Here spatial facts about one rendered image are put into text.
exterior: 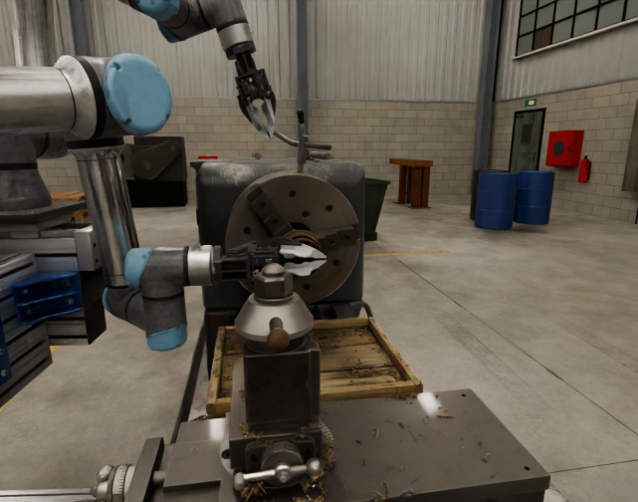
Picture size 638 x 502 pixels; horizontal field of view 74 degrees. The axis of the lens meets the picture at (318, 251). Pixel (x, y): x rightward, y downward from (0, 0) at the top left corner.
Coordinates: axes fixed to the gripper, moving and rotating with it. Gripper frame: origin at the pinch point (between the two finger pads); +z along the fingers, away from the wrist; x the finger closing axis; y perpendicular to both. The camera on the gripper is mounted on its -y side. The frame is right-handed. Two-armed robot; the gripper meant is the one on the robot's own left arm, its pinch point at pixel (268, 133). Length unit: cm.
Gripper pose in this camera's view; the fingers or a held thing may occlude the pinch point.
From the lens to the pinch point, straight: 111.2
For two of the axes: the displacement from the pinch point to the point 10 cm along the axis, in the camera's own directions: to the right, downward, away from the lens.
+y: 1.6, 2.3, -9.6
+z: 3.0, 9.1, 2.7
